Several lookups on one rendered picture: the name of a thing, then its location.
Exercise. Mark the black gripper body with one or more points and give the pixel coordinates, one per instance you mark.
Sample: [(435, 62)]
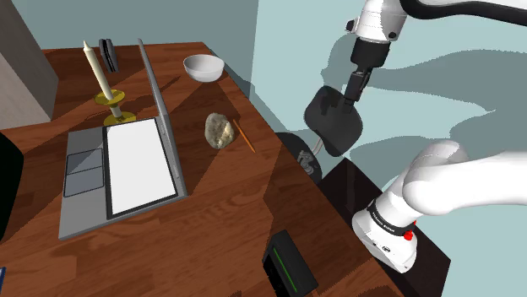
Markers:
[(369, 51)]

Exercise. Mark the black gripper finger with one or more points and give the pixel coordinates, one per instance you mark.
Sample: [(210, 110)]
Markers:
[(357, 84)]

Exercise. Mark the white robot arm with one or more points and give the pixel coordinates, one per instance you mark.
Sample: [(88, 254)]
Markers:
[(453, 181)]

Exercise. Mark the dark robot stand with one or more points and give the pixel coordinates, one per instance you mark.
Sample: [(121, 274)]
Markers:
[(350, 189)]

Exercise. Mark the orange pencil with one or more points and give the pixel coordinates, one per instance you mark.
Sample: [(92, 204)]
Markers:
[(243, 135)]

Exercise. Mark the beige grey rock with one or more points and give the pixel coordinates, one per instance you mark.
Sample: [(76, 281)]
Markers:
[(219, 131)]

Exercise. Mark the white bowl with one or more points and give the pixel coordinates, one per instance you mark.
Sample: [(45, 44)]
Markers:
[(204, 68)]

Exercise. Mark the brown wooden desk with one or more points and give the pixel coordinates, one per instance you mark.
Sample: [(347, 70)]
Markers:
[(222, 214)]

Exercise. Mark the black box with green stripe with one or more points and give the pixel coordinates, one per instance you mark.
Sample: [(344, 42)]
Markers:
[(290, 267)]

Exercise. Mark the grey open laptop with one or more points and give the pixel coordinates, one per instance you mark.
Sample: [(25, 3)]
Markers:
[(140, 164)]

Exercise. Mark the dark grey upright holder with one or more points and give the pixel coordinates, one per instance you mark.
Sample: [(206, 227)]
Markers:
[(108, 55)]

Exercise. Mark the cream candle in gold holder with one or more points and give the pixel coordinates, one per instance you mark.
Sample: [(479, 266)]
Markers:
[(98, 74)]

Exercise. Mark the grey cabinet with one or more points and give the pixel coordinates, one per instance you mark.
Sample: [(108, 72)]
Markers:
[(20, 74)]

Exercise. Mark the black bulky object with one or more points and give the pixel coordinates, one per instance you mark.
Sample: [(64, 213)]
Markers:
[(9, 185)]

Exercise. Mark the small blue object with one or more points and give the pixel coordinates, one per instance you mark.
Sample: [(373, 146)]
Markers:
[(2, 277)]

